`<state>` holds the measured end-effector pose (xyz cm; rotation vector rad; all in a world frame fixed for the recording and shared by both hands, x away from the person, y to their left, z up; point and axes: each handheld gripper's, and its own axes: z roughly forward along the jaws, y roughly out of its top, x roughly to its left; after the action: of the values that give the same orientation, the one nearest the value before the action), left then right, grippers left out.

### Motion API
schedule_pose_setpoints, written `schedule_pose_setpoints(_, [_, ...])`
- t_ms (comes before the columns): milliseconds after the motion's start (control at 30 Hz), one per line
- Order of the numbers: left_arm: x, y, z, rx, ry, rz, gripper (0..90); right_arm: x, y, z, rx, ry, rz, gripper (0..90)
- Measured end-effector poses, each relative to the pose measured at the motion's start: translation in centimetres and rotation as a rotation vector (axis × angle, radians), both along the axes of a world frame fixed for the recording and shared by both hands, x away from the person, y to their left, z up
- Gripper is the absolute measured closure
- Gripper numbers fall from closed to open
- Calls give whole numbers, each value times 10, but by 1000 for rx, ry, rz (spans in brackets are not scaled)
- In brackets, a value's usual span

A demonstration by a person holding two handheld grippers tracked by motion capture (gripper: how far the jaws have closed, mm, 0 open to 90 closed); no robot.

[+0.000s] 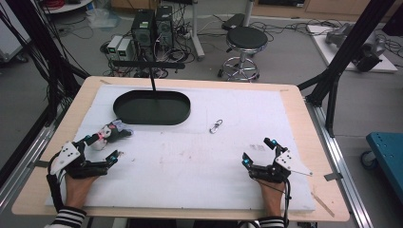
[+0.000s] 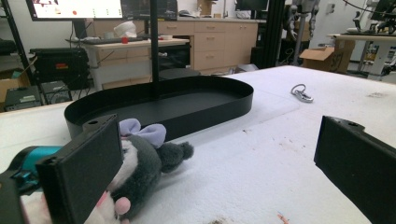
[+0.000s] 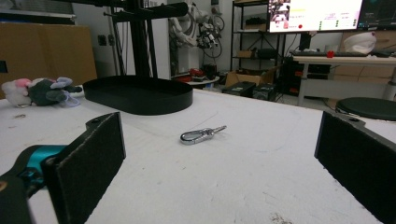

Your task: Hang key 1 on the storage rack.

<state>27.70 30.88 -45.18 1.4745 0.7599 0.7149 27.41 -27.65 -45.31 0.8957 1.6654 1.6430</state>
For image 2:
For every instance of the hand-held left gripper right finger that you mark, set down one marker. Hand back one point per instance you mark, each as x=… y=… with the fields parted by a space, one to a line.
x=358 y=165

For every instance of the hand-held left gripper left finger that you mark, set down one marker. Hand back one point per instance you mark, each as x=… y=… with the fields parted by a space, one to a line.
x=81 y=174

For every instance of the grey plush mouse toy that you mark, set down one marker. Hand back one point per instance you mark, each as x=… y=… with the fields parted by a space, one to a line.
x=146 y=168

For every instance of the silver carabiner clip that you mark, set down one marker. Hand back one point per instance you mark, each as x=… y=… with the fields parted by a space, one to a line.
x=303 y=97

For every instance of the black rack with tray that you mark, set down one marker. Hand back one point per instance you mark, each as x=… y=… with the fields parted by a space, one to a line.
x=186 y=105

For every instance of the black computer tower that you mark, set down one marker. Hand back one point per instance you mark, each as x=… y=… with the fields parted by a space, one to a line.
x=56 y=91
x=23 y=98

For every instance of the white foam mat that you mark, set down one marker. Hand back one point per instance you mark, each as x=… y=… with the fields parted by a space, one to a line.
x=249 y=174

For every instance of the black equipment case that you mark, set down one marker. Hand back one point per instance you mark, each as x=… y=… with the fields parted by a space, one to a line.
x=59 y=65

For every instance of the open cardboard box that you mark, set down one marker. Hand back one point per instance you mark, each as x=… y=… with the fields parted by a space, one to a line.
x=327 y=57

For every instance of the wooden desk with drawers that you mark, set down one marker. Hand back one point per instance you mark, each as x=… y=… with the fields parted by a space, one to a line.
x=124 y=59

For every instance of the white side table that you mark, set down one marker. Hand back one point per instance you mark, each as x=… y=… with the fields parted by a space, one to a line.
x=367 y=39

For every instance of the small red cup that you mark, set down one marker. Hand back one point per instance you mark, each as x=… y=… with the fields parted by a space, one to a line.
x=124 y=40

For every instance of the dark computer monitor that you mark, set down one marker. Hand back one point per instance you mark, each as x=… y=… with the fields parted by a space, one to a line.
x=137 y=9

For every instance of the wooden cabinet row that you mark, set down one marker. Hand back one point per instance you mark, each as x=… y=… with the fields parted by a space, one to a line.
x=218 y=46

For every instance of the black frame post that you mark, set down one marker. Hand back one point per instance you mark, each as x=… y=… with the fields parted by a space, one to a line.
x=274 y=31

